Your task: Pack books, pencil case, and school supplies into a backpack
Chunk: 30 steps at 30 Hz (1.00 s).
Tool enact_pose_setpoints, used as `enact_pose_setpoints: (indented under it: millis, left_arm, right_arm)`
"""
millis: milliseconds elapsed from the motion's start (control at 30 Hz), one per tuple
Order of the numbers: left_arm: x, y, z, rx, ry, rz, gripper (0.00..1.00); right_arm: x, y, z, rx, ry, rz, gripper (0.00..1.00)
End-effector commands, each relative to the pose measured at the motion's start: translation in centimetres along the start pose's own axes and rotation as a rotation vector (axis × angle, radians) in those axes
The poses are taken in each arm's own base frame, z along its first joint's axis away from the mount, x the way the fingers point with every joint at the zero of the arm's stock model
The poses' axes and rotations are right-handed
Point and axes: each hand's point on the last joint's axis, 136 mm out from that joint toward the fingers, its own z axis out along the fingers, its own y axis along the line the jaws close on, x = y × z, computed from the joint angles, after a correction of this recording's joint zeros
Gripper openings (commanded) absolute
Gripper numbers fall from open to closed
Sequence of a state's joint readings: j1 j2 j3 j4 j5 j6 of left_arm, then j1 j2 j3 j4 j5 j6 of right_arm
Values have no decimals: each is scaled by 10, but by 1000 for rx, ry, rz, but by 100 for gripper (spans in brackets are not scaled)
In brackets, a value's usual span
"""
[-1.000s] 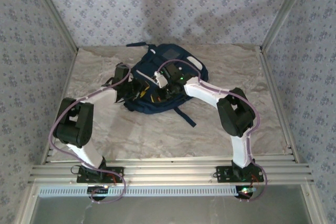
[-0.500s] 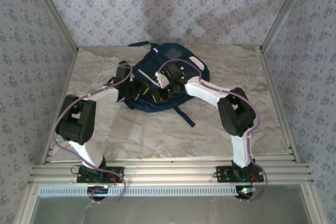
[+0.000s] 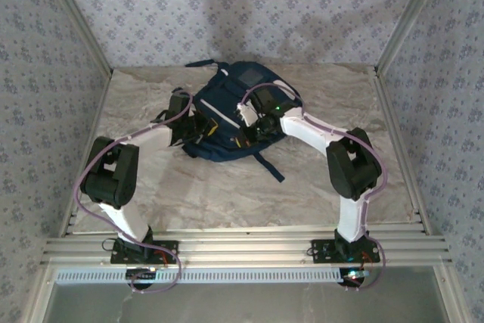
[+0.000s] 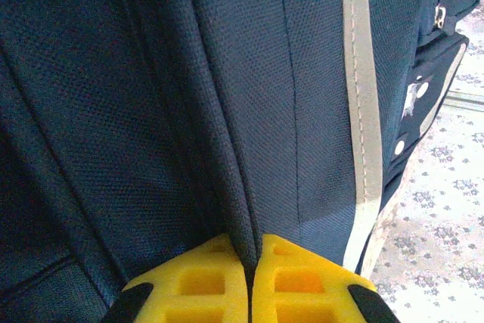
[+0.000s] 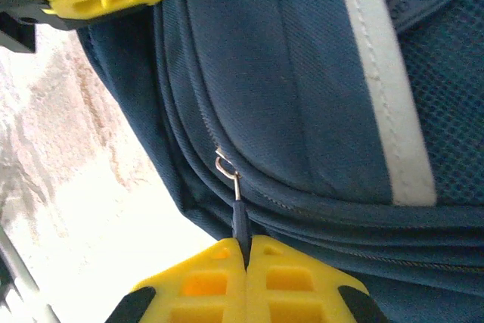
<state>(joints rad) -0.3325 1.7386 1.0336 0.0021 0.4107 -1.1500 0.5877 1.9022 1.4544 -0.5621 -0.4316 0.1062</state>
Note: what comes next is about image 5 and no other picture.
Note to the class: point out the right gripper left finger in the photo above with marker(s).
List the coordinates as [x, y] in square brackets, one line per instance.
[204, 292]

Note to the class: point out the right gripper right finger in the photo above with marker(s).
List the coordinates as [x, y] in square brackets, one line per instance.
[295, 292]

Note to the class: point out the navy blue backpack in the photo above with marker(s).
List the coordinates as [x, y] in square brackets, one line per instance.
[283, 73]

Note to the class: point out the aluminium side rail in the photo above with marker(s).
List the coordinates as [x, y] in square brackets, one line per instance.
[19, 292]

